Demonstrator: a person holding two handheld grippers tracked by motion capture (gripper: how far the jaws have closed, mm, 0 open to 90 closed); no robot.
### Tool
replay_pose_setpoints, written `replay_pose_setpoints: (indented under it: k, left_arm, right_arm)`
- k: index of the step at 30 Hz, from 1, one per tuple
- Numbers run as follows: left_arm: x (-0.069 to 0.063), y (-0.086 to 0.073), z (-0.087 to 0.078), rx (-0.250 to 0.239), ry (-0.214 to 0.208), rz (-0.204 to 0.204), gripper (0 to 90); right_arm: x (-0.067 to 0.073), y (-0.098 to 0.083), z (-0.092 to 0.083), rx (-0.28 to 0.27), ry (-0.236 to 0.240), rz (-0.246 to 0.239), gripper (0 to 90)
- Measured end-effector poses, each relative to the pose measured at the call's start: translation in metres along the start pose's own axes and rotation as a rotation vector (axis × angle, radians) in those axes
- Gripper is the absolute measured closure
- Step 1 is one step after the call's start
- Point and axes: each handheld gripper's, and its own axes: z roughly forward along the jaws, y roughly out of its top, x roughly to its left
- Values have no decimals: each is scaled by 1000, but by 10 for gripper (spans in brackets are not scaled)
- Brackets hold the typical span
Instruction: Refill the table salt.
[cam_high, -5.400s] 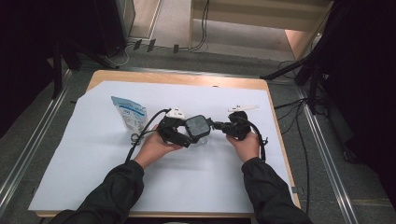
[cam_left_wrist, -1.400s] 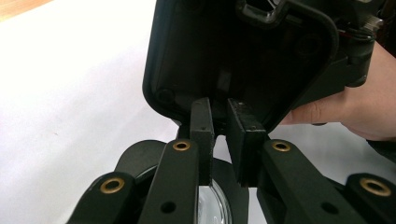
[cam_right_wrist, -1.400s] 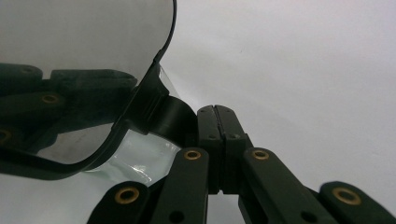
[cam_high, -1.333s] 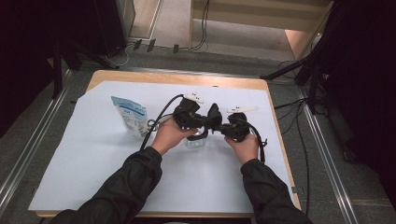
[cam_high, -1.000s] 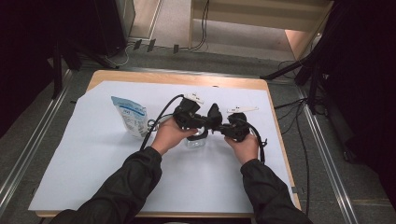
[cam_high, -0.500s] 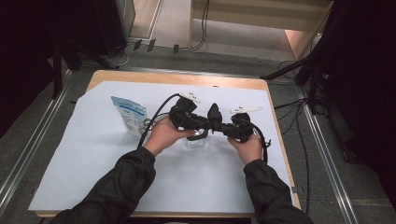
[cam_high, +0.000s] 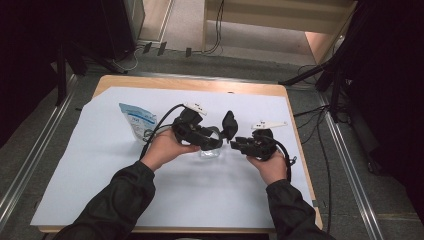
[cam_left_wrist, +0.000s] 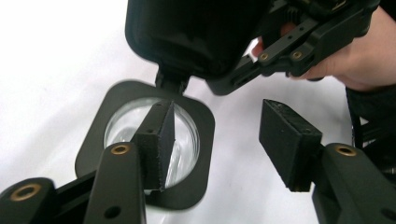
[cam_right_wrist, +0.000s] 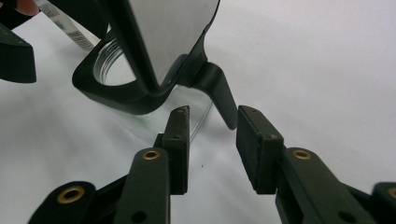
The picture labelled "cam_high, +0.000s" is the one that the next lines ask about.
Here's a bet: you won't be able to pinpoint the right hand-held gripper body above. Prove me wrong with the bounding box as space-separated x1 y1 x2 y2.
250 120 288 162

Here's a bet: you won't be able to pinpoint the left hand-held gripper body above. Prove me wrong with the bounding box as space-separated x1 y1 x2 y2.
172 102 208 144

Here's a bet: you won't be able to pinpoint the blue and white pouch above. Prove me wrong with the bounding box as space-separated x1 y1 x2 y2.
118 102 158 144

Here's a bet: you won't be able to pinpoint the person's right hand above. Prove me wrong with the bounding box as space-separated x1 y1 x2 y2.
245 149 288 186

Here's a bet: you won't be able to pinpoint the person's left hand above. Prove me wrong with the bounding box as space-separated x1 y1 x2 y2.
139 128 201 173

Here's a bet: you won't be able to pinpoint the light blue table mat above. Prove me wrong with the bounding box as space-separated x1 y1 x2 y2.
29 86 319 229

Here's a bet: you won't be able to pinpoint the wooden table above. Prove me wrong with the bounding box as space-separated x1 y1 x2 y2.
37 74 324 234

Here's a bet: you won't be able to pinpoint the black stand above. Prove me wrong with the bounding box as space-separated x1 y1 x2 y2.
278 59 348 123
54 39 128 106

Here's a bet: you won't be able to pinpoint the wooden shelf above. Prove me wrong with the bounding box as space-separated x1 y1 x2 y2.
202 0 358 64

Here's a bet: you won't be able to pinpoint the black curtain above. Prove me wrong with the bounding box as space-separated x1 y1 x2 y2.
0 0 136 148
333 0 424 218

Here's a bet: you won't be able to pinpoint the right hand-held gripper cable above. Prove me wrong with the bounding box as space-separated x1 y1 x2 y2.
266 134 298 183

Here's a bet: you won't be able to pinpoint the hand-held gripper cable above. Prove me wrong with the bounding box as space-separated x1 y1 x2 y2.
266 134 298 183
139 103 186 160

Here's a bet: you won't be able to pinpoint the left hand-held gripper cable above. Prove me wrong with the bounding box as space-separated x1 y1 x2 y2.
139 103 186 160

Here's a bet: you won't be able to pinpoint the black floor cables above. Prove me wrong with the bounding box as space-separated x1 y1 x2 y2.
293 104 334 231

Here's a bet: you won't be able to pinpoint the white floor cable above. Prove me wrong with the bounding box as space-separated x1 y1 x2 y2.
111 46 144 72

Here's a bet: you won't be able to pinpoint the metal floor rail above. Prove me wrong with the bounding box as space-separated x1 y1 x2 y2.
318 93 384 240
0 74 79 231

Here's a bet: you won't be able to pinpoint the black hanging cable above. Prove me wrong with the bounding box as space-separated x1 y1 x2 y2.
203 0 225 56

